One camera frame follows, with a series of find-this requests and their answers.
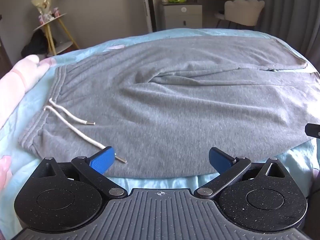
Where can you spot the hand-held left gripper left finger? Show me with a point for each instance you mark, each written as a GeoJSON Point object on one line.
{"type": "Point", "coordinates": [101, 160]}

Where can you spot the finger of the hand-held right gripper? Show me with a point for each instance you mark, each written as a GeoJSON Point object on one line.
{"type": "Point", "coordinates": [313, 130]}

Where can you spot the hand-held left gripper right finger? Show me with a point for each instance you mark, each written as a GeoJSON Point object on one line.
{"type": "Point", "coordinates": [220, 160]}

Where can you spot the grey pants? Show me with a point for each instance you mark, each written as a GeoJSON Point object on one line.
{"type": "Point", "coordinates": [160, 100]}

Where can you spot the light blue printed bed blanket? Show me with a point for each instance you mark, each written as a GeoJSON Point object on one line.
{"type": "Point", "coordinates": [22, 120]}

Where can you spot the grey curtain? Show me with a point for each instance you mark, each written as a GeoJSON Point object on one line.
{"type": "Point", "coordinates": [287, 17]}

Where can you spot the pink plush toy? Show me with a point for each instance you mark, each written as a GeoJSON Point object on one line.
{"type": "Point", "coordinates": [17, 80]}

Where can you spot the black cloth bundle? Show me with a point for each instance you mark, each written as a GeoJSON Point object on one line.
{"type": "Point", "coordinates": [37, 43]}

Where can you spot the white shell-back chair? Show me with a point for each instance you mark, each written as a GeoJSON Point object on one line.
{"type": "Point", "coordinates": [243, 11]}

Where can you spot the round side table yellow legs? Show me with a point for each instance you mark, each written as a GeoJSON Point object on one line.
{"type": "Point", "coordinates": [56, 30]}

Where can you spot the grey bedside cabinet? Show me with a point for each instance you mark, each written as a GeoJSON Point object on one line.
{"type": "Point", "coordinates": [181, 15]}

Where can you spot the white tower appliance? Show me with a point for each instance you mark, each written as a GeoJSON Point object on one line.
{"type": "Point", "coordinates": [147, 5]}

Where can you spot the green tray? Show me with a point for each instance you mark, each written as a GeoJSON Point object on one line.
{"type": "Point", "coordinates": [177, 0]}

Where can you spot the wrapped flower bouquet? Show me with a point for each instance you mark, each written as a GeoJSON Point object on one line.
{"type": "Point", "coordinates": [43, 5]}

